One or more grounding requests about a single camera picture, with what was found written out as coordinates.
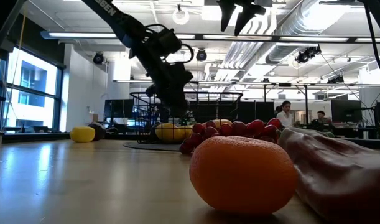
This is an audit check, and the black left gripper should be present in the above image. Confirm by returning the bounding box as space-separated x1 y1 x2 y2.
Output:
129 23 195 116

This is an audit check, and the black wire basket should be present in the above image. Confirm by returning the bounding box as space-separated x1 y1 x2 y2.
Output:
129 91 244 144

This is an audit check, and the orange-yellow bell pepper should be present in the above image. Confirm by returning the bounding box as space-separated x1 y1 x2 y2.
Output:
211 119 233 129

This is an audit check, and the purple cabbage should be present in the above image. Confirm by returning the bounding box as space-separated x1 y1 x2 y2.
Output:
87 121 107 141

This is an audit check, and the orange fruit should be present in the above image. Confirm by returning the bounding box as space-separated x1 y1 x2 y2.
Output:
188 136 299 215

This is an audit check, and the black ceiling spotlight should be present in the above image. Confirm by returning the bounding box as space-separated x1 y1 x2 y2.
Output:
294 45 322 65
195 48 208 62
92 51 105 65

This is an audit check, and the round grey woven mat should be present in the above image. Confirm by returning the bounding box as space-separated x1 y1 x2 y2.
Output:
123 141 182 152

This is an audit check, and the black partition panel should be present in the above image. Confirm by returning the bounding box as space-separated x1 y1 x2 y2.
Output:
189 101 275 125

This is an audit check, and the red grape bunch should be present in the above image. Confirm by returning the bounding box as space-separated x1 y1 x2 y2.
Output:
178 119 283 156

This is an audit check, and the long ceiling light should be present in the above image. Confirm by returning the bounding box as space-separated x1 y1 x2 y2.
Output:
40 30 118 40

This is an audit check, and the person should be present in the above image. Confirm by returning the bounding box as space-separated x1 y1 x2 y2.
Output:
275 100 295 128
310 110 333 126

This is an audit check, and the large window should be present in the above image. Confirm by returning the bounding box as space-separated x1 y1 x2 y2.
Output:
0 46 65 125

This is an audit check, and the white ceiling ring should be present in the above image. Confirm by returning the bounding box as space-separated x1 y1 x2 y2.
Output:
172 3 190 26

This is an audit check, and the silver ceiling air duct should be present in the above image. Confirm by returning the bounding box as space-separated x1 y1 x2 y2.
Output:
264 0 345 65

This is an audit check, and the black metal gantry frame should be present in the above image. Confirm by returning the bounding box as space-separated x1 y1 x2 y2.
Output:
176 80 310 130

